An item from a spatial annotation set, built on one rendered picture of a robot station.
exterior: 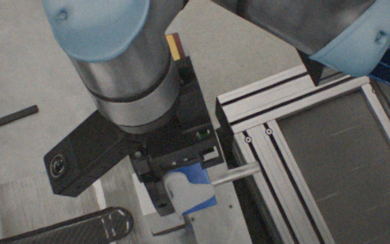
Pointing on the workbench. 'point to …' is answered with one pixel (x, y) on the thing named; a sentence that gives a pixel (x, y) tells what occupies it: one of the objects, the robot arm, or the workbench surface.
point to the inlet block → (156, 224)
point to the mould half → (66, 207)
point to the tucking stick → (7, 118)
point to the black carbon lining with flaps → (79, 230)
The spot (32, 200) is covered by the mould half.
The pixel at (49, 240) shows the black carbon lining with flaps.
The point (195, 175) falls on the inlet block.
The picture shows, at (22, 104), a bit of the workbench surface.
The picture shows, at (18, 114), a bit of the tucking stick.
